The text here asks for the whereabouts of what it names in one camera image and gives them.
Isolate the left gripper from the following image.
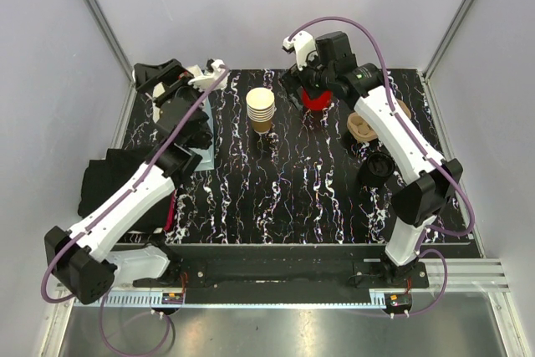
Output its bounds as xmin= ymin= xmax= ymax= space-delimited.
xmin=135 ymin=61 xmax=214 ymax=144

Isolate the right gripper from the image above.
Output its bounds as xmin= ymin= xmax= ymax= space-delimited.
xmin=278 ymin=47 xmax=334 ymax=111

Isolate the light blue paper bag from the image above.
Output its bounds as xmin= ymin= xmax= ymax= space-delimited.
xmin=152 ymin=80 xmax=214 ymax=172

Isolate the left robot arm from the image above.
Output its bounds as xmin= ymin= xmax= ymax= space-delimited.
xmin=40 ymin=59 xmax=229 ymax=304

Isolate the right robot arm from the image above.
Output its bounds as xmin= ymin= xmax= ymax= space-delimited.
xmin=280 ymin=31 xmax=463 ymax=288

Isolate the red straw holder cup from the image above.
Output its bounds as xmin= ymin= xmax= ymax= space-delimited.
xmin=302 ymin=89 xmax=332 ymax=111

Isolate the stack of paper cups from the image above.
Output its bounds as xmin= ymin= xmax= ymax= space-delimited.
xmin=246 ymin=87 xmax=276 ymax=135

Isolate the black marble pattern mat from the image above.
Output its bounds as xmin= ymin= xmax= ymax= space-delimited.
xmin=83 ymin=68 xmax=486 ymax=256

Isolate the stack of black lids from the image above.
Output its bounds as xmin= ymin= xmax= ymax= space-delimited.
xmin=357 ymin=152 xmax=395 ymax=188

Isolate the black cloth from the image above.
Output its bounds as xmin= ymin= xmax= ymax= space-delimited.
xmin=78 ymin=145 xmax=174 ymax=233

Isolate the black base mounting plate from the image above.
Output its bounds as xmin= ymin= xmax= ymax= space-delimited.
xmin=132 ymin=243 xmax=430 ymax=291

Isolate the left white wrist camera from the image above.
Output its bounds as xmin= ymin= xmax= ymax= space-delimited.
xmin=186 ymin=59 xmax=226 ymax=92

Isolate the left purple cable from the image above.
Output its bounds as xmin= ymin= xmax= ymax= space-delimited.
xmin=39 ymin=64 xmax=230 ymax=354

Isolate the purple cable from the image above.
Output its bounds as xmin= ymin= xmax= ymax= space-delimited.
xmin=288 ymin=17 xmax=476 ymax=319
xmin=39 ymin=64 xmax=230 ymax=354

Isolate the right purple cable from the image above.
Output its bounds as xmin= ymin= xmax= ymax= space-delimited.
xmin=288 ymin=17 xmax=476 ymax=319

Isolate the aluminium frame rail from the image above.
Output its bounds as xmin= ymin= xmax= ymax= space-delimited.
xmin=39 ymin=254 xmax=534 ymax=356

